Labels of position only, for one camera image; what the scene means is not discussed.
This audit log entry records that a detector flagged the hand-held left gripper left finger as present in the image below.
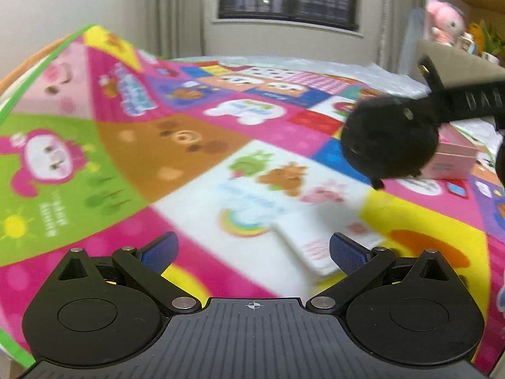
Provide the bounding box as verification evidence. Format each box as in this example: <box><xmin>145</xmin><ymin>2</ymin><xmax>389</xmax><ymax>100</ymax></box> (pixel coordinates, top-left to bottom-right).
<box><xmin>57</xmin><ymin>232</ymin><xmax>200</xmax><ymax>313</ymax></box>

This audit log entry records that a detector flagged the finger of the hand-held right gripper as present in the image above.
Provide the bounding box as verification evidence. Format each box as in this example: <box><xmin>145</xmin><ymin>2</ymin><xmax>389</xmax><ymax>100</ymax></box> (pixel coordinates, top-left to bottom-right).
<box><xmin>417</xmin><ymin>55</ymin><xmax>505</xmax><ymax>127</ymax></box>

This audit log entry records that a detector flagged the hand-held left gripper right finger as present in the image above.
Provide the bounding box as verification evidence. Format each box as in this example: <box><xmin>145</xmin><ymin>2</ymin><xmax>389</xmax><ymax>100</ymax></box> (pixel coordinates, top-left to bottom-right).
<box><xmin>307</xmin><ymin>233</ymin><xmax>455</xmax><ymax>313</ymax></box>

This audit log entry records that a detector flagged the white tissue pack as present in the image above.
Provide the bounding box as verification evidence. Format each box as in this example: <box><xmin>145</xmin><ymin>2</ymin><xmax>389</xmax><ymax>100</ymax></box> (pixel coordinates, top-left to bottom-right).
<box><xmin>271</xmin><ymin>221</ymin><xmax>386</xmax><ymax>285</ymax></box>

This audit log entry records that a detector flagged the pink cardboard box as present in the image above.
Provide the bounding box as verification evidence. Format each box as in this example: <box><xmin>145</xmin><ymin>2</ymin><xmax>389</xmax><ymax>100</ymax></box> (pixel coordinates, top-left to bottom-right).
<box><xmin>422</xmin><ymin>124</ymin><xmax>480</xmax><ymax>180</ymax></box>

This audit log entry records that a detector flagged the black plush toy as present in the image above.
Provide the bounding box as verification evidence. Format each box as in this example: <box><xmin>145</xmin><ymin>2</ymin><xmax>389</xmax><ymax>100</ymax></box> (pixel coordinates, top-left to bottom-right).
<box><xmin>340</xmin><ymin>95</ymin><xmax>440</xmax><ymax>190</ymax></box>

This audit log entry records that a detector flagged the green potted plant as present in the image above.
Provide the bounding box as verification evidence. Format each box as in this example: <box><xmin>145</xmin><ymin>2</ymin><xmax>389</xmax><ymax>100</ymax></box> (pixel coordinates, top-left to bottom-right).
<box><xmin>479</xmin><ymin>19</ymin><xmax>505</xmax><ymax>54</ymax></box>

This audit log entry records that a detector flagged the yellow plush toy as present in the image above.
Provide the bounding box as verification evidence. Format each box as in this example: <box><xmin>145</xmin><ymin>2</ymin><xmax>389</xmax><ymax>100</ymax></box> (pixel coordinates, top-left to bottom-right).
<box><xmin>467</xmin><ymin>21</ymin><xmax>487</xmax><ymax>45</ymax></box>

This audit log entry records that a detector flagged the pink plush doll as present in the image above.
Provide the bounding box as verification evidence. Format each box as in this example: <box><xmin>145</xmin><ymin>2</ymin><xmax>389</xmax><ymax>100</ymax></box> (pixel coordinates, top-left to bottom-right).
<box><xmin>428</xmin><ymin>1</ymin><xmax>467</xmax><ymax>46</ymax></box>

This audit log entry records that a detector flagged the colourful cartoon play mat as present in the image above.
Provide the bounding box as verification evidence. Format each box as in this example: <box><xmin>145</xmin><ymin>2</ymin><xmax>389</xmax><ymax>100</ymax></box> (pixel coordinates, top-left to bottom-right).
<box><xmin>0</xmin><ymin>24</ymin><xmax>505</xmax><ymax>372</ymax></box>

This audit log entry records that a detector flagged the white sheer curtain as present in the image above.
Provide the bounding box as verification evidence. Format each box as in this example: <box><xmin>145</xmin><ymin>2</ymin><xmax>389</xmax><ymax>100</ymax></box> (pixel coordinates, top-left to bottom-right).
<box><xmin>377</xmin><ymin>0</ymin><xmax>411</xmax><ymax>68</ymax></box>

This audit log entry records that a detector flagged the black framed window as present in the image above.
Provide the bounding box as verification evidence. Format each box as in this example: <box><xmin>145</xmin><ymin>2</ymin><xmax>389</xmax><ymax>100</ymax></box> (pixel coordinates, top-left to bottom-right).
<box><xmin>218</xmin><ymin>0</ymin><xmax>362</xmax><ymax>32</ymax></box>

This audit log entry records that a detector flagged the grey curtain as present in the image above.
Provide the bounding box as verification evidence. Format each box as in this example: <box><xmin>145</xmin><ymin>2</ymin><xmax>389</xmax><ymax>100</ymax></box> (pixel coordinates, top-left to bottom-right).
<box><xmin>154</xmin><ymin>0</ymin><xmax>206</xmax><ymax>60</ymax></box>

